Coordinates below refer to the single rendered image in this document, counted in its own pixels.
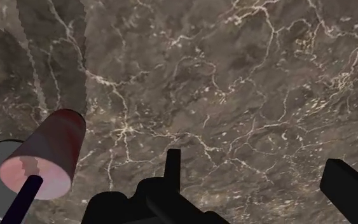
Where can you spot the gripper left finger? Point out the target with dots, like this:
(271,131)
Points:
(154,201)

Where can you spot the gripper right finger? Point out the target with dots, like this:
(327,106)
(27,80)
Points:
(352,192)

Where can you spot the dark red cup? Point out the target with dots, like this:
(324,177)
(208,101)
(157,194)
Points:
(54,142)

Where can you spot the dark blue rod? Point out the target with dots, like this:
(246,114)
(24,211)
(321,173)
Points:
(23,198)

